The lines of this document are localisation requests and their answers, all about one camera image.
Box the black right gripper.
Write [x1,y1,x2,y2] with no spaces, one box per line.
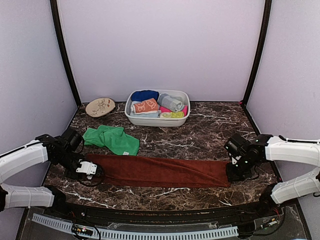
[226,154,258,181]

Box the brown towel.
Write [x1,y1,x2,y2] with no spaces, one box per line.
[86,154,231,188]

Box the orange bunny pattern towel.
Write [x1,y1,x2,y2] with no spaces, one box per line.
[130,98,159,115]

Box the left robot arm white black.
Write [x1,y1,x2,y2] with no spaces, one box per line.
[0,128,84,218]

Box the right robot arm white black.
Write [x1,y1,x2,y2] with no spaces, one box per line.
[224,133,320,217]

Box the green microfibre towel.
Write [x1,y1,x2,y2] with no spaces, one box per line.
[83,125,140,156]

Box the round beige embroidered cloth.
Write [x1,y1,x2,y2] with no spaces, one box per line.
[85,97,116,118]

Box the light blue rolled towel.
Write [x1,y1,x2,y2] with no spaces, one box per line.
[130,101,160,118]

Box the grey plastic basin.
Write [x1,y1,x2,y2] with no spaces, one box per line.
[124,89,191,127]

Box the yellow green rolled towel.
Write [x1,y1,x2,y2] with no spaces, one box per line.
[160,111,185,119]

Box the small electronics board with leds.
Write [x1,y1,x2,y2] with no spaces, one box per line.
[71,224,94,237]

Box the grey rolled towel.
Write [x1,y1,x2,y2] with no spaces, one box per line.
[157,93,185,112]

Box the dark blue rolled towel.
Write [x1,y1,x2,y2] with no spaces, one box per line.
[130,90,160,102]

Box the pink rolled towel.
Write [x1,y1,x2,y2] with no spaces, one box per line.
[159,105,188,116]

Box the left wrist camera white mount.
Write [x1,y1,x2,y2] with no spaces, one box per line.
[75,161,104,180]

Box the black front table rail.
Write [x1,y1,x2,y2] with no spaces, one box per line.
[27,194,298,227]

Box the white slotted cable duct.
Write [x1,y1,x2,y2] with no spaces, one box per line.
[31,213,239,240]

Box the left black frame post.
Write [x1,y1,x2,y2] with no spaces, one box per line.
[49,0,82,108]

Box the black frame post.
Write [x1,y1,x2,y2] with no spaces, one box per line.
[49,0,82,108]
[241,0,272,108]

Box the right black frame post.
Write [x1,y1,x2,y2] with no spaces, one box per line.
[241,0,272,108]

